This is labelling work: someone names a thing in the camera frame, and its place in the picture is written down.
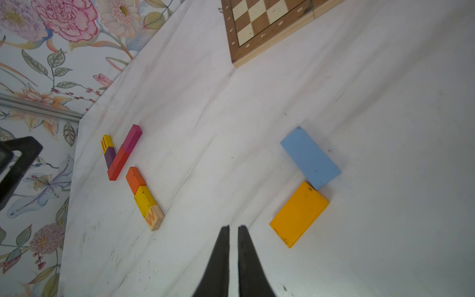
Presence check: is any wooden chessboard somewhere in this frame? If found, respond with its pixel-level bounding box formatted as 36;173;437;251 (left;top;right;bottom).
221;0;343;68

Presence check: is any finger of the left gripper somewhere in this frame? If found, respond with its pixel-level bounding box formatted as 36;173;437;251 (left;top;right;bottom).
1;136;43;210

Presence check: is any purple rectangular block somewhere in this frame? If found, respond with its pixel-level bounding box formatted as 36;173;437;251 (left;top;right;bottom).
104;147;116;168

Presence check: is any yellow striped block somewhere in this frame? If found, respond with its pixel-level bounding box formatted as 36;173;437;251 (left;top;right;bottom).
101;135;114;154

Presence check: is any orange rectangular block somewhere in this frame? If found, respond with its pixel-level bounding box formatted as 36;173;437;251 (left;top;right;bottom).
126;167;147;194

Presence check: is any yellow-orange rectangular block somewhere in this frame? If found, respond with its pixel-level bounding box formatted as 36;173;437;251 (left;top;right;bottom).
270;181;330;248

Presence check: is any magenta rectangular block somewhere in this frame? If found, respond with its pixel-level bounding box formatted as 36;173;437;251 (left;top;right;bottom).
121;124;142;153

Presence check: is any red rectangular block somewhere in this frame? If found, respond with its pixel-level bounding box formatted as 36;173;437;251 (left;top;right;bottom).
108;146;130;181

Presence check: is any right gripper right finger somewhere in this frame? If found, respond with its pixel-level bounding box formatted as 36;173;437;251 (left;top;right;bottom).
237;225;276;297

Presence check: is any light blue rectangular block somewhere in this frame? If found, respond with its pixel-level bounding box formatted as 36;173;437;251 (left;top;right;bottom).
280;127;341;189

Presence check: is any yellow rectangular block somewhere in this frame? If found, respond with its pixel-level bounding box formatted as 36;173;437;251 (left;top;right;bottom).
134;186;157;218

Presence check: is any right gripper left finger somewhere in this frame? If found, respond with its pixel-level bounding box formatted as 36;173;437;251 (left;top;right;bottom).
193;226;230;297

